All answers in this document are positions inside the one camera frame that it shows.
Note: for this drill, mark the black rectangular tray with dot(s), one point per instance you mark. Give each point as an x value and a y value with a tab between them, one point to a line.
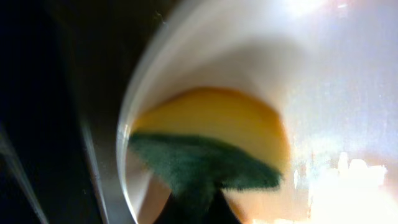
44	173

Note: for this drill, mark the white plate large stain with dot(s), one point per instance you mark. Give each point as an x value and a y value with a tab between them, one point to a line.
328	67

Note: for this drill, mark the green and yellow sponge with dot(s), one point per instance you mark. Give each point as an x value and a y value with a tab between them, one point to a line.
206	143

